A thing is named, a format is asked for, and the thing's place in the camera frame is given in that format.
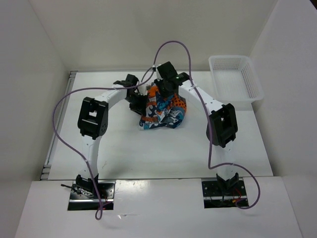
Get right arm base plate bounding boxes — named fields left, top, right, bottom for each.
left=202, top=179, right=249, bottom=209

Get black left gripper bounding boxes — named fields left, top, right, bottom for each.
left=125, top=92, right=148, bottom=117

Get white plastic basket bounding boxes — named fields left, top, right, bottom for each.
left=209, top=55, right=264, bottom=103

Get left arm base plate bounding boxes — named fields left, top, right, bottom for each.
left=67, top=181, right=115, bottom=211

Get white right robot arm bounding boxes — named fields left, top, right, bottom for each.
left=155, top=61, right=239, bottom=196

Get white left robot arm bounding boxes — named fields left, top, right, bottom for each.
left=76, top=74, right=146, bottom=198

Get colourful patterned shorts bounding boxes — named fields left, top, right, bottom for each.
left=139, top=83, right=187, bottom=130

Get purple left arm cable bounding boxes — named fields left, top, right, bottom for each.
left=51, top=66, right=157, bottom=221

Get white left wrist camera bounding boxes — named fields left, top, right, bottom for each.
left=137, top=84, right=152, bottom=96

